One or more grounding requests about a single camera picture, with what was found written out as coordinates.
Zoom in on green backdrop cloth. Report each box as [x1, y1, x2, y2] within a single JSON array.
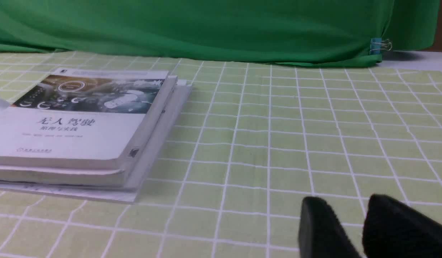
[[0, 0, 440, 68]]

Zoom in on thin bottom booklet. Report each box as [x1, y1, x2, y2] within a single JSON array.
[[0, 80, 193, 204]]

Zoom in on green checkered tablecloth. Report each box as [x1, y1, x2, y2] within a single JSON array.
[[0, 52, 442, 258]]

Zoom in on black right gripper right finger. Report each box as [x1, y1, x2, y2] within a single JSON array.
[[363, 194, 442, 258]]

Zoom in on blue binder clip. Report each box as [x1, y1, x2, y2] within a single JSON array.
[[369, 38, 393, 55]]

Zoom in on white middle book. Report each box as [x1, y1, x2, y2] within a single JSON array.
[[0, 76, 189, 189]]

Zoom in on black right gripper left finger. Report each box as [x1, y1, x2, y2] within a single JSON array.
[[298, 196, 361, 258]]

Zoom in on white autonomous driving book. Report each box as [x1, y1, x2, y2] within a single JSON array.
[[0, 68, 177, 169]]

